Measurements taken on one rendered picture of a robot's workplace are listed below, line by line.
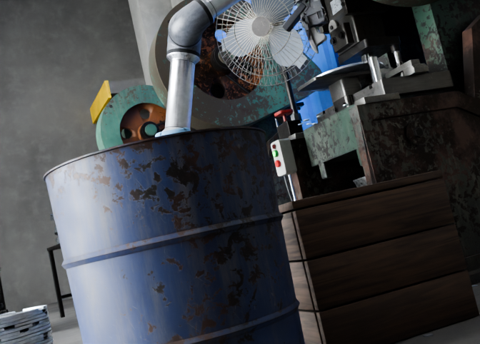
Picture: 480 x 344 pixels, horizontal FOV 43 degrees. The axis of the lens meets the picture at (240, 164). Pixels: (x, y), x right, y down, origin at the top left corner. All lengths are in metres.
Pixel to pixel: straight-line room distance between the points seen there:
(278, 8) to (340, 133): 1.18
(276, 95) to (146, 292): 2.77
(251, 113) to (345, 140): 1.48
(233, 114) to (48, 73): 5.69
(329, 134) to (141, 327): 1.38
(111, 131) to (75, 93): 3.85
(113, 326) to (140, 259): 0.12
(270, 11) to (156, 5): 4.69
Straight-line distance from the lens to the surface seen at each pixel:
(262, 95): 3.61
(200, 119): 3.44
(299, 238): 1.32
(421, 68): 2.16
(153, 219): 0.95
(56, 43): 9.12
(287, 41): 3.05
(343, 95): 2.21
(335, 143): 2.18
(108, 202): 0.97
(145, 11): 7.70
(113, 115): 5.13
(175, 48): 2.11
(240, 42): 3.21
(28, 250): 8.45
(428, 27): 2.38
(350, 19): 2.32
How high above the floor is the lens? 0.30
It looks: 7 degrees up
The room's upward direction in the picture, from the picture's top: 13 degrees counter-clockwise
